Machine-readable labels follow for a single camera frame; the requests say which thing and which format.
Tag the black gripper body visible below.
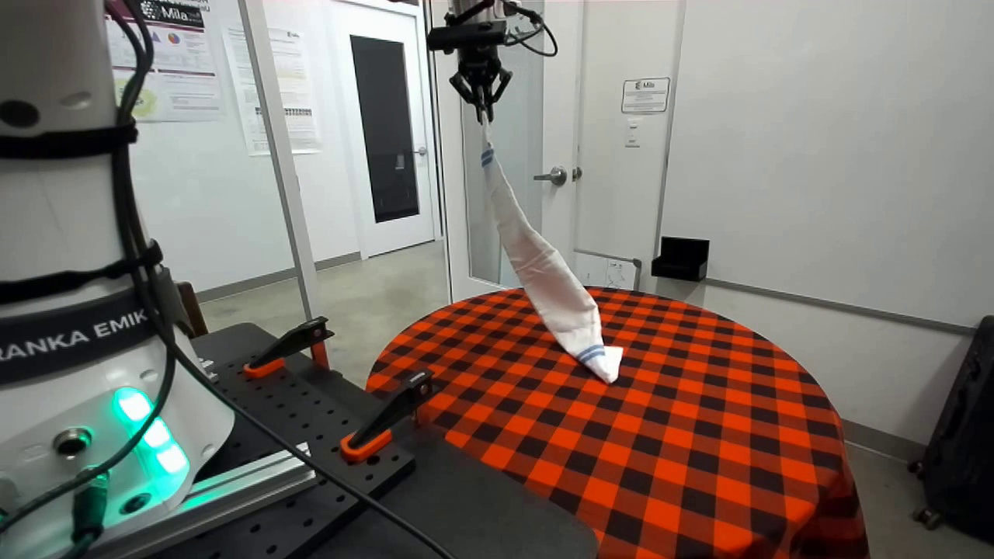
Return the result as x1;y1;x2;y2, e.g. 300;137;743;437
424;0;506;54

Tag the white towel with blue stripes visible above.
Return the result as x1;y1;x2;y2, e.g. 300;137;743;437
481;127;625;386

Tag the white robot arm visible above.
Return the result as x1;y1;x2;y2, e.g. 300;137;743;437
0;0;327;559

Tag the dark window door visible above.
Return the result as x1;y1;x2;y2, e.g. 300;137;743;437
350;39;419;225

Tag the black orange clamp far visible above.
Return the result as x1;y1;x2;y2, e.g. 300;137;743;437
241;316;332;379

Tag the black orange clamp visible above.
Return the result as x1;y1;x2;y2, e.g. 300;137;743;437
241;316;332;379
339;374;435;464

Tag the black orange clamp near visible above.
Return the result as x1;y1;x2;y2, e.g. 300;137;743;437
339;374;435;464

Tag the black perforated mounting board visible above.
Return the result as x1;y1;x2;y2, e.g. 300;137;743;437
153;319;599;559

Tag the red black checkered tablecloth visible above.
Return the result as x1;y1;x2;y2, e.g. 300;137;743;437
366;289;868;559

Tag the black suitcase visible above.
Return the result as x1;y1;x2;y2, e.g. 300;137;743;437
911;316;994;543

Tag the white door with handle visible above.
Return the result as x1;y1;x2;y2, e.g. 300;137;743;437
539;0;687;293

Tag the white wall sign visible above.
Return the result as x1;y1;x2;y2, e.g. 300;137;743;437
621;77;670;116

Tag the black wall tray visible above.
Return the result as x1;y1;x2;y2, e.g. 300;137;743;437
653;237;711;281

